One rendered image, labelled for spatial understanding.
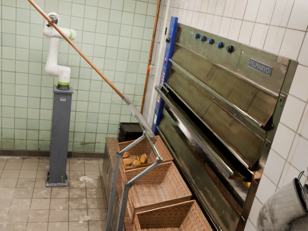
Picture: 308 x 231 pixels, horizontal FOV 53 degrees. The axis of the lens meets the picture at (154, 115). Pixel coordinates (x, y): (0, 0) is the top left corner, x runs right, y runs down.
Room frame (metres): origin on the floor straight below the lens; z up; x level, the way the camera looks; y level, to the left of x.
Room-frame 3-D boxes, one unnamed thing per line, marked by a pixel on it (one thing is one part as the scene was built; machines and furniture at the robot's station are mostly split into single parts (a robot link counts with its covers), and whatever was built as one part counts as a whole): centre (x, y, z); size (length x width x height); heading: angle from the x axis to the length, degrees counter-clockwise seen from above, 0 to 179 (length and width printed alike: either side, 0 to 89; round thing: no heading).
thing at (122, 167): (2.96, 0.04, 0.72); 0.56 x 0.49 x 0.28; 18
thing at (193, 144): (2.49, -0.39, 1.16); 1.80 x 0.06 x 0.04; 17
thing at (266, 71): (2.49, -0.39, 1.99); 1.80 x 0.08 x 0.21; 17
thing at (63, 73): (3.30, 1.06, 1.36); 0.16 x 0.13 x 0.19; 79
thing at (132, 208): (2.38, -0.12, 0.72); 0.56 x 0.49 x 0.28; 17
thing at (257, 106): (2.48, -0.37, 1.80); 1.79 x 0.11 x 0.19; 17
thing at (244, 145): (2.48, -0.37, 1.54); 1.79 x 0.11 x 0.19; 17
